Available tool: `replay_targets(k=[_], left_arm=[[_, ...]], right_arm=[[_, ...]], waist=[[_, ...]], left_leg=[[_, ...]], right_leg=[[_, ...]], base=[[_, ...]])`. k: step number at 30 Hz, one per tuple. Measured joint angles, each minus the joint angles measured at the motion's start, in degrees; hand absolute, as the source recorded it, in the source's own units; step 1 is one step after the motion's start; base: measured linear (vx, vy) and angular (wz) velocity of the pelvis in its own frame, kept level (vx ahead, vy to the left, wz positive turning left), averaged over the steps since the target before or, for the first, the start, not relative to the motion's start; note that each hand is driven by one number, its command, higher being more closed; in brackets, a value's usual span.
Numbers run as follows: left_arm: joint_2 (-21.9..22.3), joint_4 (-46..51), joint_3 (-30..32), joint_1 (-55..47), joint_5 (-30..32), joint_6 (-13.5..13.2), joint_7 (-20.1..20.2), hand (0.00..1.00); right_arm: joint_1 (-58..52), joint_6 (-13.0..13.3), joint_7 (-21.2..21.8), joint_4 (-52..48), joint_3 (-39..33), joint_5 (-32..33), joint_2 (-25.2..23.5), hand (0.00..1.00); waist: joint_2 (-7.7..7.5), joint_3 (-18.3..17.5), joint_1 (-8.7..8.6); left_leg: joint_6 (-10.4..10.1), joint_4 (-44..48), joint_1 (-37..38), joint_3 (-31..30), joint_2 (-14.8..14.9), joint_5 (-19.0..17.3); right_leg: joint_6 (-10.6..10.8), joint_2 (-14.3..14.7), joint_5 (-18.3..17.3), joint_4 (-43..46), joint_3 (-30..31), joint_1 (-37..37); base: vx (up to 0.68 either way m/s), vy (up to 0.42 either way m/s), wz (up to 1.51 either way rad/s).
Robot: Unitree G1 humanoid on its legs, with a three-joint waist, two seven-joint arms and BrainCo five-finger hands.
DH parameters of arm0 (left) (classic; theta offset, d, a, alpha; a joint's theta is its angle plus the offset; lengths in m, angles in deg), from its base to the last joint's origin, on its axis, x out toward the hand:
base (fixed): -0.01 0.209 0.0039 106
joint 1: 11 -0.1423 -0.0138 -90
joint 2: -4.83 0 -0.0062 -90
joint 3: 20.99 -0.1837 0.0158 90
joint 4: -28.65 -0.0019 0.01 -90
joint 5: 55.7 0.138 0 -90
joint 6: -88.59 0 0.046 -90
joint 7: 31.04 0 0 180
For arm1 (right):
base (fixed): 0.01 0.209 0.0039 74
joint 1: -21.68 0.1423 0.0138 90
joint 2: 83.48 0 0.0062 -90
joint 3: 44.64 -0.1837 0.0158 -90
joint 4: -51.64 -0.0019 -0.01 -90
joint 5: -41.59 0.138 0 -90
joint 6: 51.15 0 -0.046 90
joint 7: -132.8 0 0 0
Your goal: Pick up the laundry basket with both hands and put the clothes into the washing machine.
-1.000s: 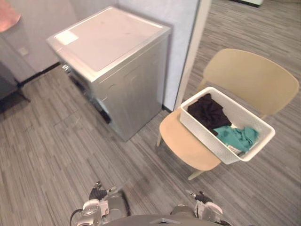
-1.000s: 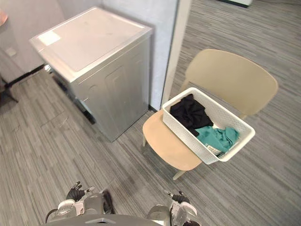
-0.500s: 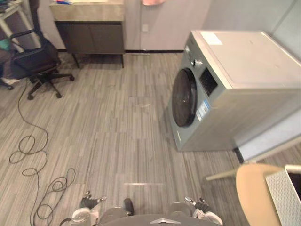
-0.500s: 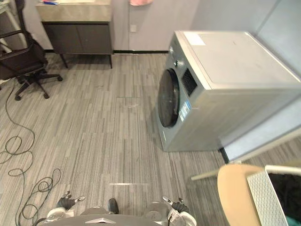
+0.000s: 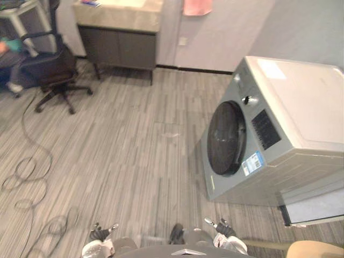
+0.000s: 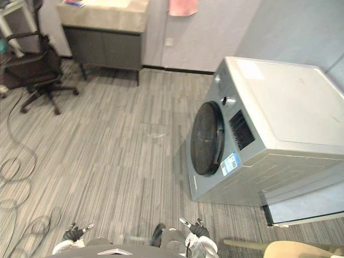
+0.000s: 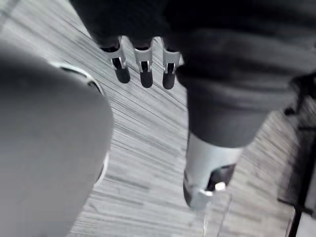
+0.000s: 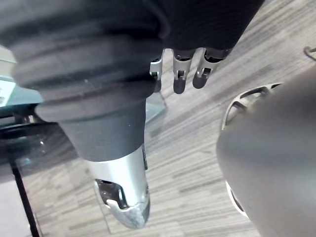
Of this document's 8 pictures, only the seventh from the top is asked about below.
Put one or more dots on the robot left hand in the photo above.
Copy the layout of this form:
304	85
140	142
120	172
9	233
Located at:
217	74

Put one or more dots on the black metal frame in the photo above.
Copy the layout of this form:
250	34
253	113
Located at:
300	128

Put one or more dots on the silver robot leg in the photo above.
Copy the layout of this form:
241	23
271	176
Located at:
47	148

